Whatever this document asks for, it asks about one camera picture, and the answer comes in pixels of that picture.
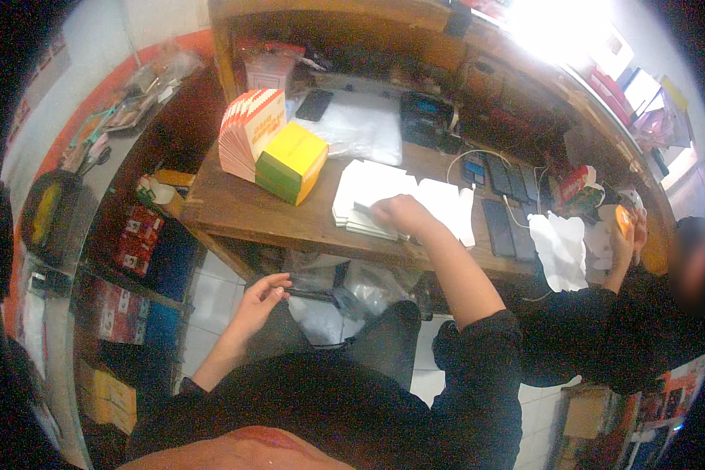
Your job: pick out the person's right hand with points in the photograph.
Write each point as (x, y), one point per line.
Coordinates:
(408, 214)

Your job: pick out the person's left hand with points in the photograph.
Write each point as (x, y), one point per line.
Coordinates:
(255, 305)

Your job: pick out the person's right fingers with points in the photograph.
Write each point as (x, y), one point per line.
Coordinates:
(383, 210)

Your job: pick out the person's left fingers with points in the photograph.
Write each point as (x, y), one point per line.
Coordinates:
(273, 282)

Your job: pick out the white carton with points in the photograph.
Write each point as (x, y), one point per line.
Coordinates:
(361, 210)

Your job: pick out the thin black object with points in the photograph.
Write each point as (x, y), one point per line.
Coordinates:
(308, 292)

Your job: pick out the pile of white flat cartons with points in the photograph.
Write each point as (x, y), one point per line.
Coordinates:
(440, 203)

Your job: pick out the clear plastic bags under desk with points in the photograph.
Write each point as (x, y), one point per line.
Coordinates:
(367, 288)

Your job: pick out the clear plastic bags pile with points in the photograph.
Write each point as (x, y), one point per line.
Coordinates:
(358, 126)

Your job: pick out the black receipt printer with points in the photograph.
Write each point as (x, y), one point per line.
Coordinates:
(426, 117)

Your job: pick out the stack of yellow green cartons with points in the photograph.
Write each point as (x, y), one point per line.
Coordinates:
(292, 161)

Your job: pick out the group of black phones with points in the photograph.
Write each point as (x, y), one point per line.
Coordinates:
(505, 205)

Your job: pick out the black phone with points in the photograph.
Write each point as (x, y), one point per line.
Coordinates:
(314, 104)

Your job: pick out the person's body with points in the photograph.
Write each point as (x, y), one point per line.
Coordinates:
(329, 405)

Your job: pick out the glass display counter with goods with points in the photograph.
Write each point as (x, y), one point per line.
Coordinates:
(123, 276)

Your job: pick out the stack of orange striped cartons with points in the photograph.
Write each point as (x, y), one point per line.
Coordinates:
(247, 132)

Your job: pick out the wooden desk shelf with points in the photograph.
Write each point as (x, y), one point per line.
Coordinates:
(358, 35)

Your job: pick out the white crumpled paper sheet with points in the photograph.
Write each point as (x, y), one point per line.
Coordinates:
(559, 250)

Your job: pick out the red snack packet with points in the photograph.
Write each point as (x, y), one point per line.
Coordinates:
(576, 188)

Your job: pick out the black round pan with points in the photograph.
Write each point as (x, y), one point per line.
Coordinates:
(53, 214)

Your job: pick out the orange small object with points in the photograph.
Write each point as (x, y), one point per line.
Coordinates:
(622, 220)

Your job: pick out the brown cardboard box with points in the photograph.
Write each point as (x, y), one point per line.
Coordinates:
(587, 414)

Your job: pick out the wall shelf with papers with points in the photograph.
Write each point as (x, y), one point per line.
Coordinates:
(652, 100)

